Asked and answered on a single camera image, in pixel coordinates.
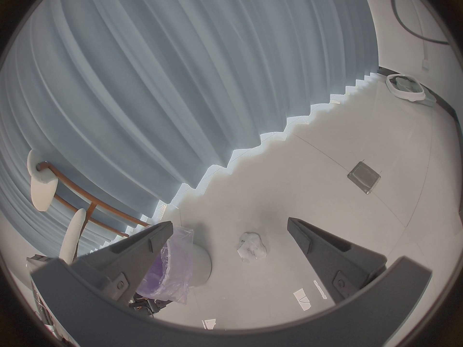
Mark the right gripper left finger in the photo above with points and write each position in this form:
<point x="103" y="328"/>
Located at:
<point x="123" y="266"/>

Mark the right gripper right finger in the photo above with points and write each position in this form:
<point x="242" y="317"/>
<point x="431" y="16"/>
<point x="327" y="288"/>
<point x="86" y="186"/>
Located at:
<point x="336" y="266"/>

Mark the purple plastic bag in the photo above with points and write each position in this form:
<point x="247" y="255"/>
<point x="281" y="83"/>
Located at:
<point x="173" y="266"/>

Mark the white trash bin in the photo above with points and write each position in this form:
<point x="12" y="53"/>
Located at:
<point x="202" y="266"/>

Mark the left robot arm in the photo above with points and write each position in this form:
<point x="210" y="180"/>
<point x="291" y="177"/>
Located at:
<point x="144" y="304"/>

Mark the crumpled white paper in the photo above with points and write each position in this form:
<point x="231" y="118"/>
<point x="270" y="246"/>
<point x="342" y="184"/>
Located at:
<point x="253" y="248"/>

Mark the white cushioned wooden chair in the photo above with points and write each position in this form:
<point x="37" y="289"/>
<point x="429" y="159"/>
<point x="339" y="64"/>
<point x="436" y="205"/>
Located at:
<point x="41" y="190"/>

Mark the pale blue curtain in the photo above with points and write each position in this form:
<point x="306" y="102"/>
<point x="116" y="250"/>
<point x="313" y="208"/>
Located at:
<point x="181" y="85"/>

